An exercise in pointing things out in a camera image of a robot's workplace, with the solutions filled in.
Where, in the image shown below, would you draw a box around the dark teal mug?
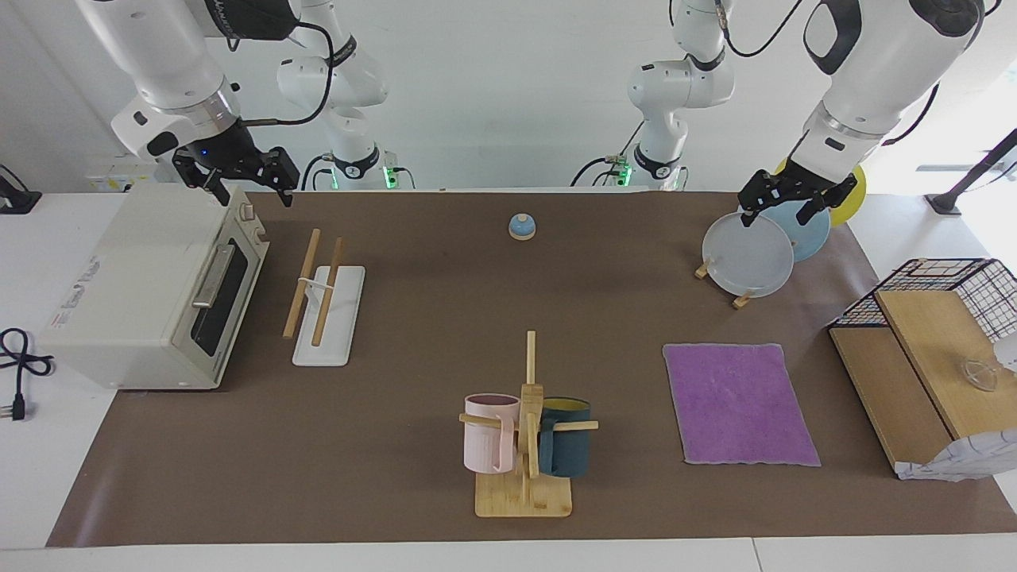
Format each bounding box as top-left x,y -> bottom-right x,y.
538,397 -> 592,478

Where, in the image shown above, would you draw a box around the white patterned cloth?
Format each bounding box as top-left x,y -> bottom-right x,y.
894,429 -> 1017,482

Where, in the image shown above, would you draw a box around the wooden mug tree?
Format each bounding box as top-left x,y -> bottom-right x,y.
458,330 -> 599,519

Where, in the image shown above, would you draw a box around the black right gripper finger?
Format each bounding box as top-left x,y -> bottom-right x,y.
256,147 -> 301,209
172,147 -> 231,207

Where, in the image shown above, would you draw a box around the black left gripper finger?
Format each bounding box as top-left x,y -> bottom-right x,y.
737,171 -> 779,228
797,176 -> 859,225

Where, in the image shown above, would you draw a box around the brown table mat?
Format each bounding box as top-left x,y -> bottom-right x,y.
45,191 -> 1017,547

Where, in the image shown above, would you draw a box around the black wire basket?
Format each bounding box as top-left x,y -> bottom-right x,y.
828,258 -> 1017,342

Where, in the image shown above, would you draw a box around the pink mug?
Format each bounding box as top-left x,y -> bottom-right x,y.
464,393 -> 521,474

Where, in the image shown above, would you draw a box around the yellow plate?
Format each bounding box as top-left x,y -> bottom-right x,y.
775,157 -> 867,226

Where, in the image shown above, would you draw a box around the clear glass dish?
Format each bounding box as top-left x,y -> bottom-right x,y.
960,357 -> 999,392

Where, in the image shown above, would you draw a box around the black base cable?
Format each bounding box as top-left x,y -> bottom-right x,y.
300,153 -> 338,191
570,119 -> 646,188

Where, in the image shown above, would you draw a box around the black power cord with plug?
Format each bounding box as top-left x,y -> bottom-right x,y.
0,328 -> 55,422

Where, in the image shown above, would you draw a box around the light blue plate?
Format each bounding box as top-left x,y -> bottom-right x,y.
759,199 -> 832,263

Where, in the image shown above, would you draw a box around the black stand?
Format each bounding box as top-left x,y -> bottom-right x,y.
926,129 -> 1017,217

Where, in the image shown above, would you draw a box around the wooden plate rack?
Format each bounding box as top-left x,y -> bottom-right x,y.
694,258 -> 752,310

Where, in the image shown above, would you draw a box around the cream toaster oven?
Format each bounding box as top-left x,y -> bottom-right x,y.
38,184 -> 271,391

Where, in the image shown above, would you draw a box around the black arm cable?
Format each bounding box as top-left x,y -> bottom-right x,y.
713,0 -> 813,59
230,20 -> 334,128

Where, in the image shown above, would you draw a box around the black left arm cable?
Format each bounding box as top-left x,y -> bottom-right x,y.
713,0 -> 813,59

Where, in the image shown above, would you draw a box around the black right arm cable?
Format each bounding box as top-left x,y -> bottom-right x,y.
230,20 -> 334,128

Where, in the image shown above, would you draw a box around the white power strip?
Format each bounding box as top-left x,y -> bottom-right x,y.
86,163 -> 160,193

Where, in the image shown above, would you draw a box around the purple and grey towel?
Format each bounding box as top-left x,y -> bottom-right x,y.
663,343 -> 822,467

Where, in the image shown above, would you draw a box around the grey plate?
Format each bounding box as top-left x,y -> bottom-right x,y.
702,211 -> 795,299

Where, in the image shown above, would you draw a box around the white towel rack wooden bars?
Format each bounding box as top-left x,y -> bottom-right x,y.
283,229 -> 366,368

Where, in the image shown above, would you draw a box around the black clamp mount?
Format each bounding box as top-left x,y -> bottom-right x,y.
0,164 -> 42,215

